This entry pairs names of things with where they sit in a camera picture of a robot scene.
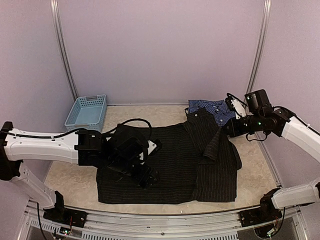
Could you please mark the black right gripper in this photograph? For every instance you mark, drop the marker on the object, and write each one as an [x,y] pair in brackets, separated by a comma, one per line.
[235,131]

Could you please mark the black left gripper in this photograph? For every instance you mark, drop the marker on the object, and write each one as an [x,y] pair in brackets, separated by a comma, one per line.
[148,182]

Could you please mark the black pinstriped long sleeve shirt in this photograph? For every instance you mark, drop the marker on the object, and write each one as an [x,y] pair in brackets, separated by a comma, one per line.
[196,162]

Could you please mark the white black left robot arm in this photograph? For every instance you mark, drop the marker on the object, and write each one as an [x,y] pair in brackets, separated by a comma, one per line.
[122,149]

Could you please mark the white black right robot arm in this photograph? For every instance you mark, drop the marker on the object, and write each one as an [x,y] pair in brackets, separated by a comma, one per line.
[256,114]

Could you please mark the blue checked folded shirt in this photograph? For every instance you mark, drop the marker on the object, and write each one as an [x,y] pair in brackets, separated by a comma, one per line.
[219,109]

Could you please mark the light blue plastic basket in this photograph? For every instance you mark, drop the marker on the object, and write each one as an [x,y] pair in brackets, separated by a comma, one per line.
[87,112]

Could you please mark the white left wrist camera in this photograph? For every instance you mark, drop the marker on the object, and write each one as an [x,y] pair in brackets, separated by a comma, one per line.
[154,147]

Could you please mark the right aluminium corner post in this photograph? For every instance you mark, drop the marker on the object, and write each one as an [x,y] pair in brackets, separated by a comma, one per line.
[260,45]

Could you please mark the aluminium corner post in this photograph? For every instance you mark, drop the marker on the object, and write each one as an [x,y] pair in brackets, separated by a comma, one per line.
[54,5]
[260,45]

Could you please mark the aluminium front rail frame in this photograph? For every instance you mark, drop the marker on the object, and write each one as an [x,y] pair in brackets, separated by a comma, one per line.
[105,225]

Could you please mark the left aluminium corner post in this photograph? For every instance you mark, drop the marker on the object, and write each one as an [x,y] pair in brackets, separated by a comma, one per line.
[54,5]

